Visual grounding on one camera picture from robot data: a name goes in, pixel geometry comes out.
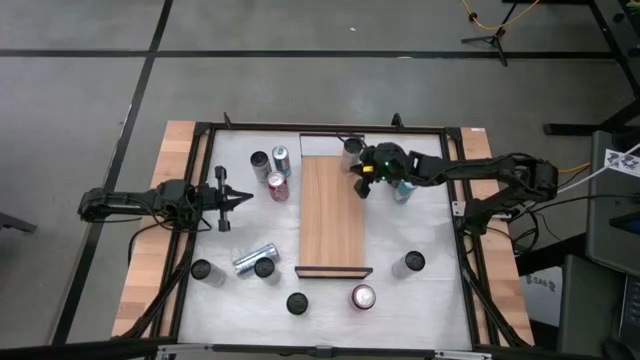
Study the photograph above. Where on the dark grey desk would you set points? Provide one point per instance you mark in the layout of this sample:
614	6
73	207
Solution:
590	310

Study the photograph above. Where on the white labelled box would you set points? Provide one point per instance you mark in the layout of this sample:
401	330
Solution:
542	295

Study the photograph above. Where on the blue silver Red Bull can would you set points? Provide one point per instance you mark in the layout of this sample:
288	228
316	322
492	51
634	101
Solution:
402	192
281	161

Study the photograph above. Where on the silver slim beverage can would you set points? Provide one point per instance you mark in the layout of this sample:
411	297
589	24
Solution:
247	262

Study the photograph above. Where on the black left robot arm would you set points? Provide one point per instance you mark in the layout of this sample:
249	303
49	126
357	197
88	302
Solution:
125	200

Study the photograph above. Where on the white slim beverage can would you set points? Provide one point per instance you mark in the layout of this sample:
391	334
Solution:
206	271
260	166
265	269

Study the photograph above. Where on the red Coca-Cola can black lettering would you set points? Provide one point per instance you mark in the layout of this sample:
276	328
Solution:
363	296

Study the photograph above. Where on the grey cabinet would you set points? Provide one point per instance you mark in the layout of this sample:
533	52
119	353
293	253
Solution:
605	225

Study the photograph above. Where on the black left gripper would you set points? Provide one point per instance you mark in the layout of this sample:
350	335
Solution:
222	200

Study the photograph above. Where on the black camera mount crossbar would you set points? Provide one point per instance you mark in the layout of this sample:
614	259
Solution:
325	351

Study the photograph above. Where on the black aluminium table frame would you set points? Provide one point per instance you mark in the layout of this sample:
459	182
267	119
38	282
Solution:
325	128

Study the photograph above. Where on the white table mat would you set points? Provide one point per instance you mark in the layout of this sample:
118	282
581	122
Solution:
400	320

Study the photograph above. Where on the white can palm tree print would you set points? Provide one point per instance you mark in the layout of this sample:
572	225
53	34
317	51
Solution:
410	263

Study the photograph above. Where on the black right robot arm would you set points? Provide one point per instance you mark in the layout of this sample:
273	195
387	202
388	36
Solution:
490	172

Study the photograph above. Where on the white Celsius can red band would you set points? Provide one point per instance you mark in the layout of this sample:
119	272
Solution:
297	303
350	156

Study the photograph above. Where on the wooden shelf with black rail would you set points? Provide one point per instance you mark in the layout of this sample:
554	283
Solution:
330	220

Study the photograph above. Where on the black tripod stand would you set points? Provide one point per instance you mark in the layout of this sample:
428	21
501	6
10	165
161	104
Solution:
496	36

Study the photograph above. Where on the white paper tag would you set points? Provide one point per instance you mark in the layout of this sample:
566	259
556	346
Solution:
622	162

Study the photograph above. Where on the black computer mouse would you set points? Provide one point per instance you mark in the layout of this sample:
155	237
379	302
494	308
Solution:
617	352

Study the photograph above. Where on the black chair base leg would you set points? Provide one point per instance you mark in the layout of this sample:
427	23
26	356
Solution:
17	222

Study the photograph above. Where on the black desk leg frame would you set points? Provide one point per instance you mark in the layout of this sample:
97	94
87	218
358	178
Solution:
575	129

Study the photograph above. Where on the red Coca-Cola can white lettering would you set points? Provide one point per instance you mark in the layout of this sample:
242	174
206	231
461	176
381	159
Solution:
277	186

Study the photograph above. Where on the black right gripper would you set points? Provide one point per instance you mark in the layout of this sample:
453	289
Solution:
385	160

